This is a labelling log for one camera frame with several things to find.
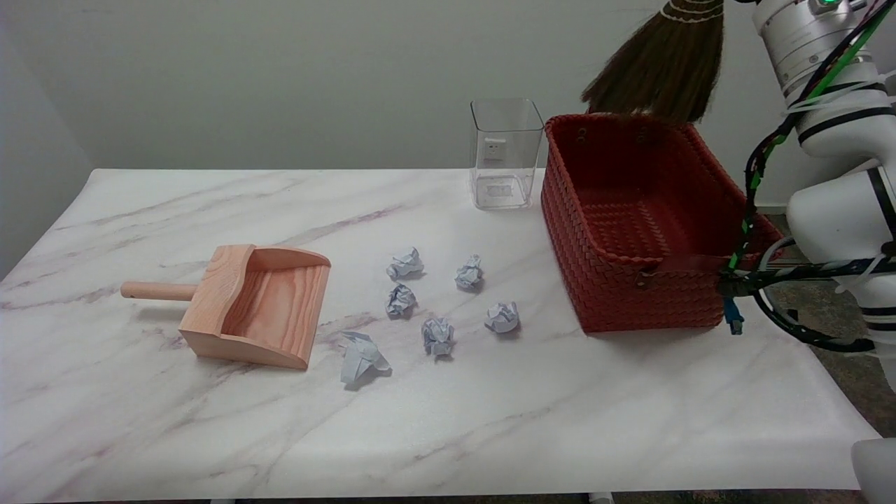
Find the brown straw hand broom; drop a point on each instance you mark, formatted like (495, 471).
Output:
(665, 63)

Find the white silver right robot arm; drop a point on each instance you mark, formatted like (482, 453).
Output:
(840, 203)

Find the red woven basket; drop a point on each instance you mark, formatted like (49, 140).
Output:
(616, 301)

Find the large crumpled white paper ball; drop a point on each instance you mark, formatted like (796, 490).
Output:
(360, 357)

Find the clear square plastic container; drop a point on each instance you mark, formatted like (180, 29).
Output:
(490, 119)

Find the wooden dustpan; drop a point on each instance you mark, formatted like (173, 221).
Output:
(273, 308)

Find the white table leg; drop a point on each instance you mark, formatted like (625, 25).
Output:
(602, 498)

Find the white wall socket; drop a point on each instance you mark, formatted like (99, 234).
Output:
(495, 148)

